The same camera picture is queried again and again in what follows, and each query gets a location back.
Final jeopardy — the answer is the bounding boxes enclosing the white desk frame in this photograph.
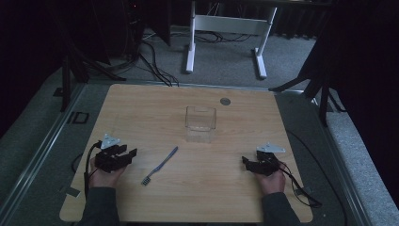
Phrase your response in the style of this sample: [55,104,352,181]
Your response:
[184,0,279,80]

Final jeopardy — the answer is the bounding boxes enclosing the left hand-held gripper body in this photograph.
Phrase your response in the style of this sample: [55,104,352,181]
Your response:
[94,133,126,173]

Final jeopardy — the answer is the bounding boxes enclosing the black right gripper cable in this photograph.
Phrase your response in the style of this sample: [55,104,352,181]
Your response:
[277,161,323,209]

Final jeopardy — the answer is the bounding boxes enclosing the cables under white desk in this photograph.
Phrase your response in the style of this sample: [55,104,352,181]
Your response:
[194,29,253,44]

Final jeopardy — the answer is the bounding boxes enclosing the grey tape piece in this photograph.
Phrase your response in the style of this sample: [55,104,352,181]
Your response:
[59,186,82,199]

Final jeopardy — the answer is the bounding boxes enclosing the dark computer tower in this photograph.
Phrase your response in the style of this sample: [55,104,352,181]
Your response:
[92,0,146,65]

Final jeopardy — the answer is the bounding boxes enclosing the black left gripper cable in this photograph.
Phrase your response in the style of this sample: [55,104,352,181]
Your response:
[83,140,104,200]

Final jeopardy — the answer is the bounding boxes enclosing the thin black floor cable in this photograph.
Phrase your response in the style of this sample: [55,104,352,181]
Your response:
[286,130,348,226]

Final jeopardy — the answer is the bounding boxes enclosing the black metal stand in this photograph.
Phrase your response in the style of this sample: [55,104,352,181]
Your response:
[53,55,127,113]
[268,60,347,127]

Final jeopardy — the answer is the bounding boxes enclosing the bundle of black floor cables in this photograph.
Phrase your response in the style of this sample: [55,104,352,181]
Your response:
[137,40,181,88]

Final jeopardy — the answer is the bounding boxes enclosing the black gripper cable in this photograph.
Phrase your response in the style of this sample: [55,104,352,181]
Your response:
[83,140,104,200]
[277,161,323,209]

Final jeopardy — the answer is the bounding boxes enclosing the person's right hand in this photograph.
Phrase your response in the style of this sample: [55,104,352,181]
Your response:
[255,169,287,196]

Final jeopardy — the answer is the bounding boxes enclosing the clear plastic container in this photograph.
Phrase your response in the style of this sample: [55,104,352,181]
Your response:
[184,105,217,144]

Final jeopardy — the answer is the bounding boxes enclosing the person's left hand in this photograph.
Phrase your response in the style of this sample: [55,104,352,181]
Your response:
[88,156,126,188]

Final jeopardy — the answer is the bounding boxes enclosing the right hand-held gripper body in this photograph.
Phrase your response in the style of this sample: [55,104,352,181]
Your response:
[255,142,286,177]

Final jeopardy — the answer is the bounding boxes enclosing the metal floor rail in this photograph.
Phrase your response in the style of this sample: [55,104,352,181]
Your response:
[0,83,87,221]
[309,97,375,226]

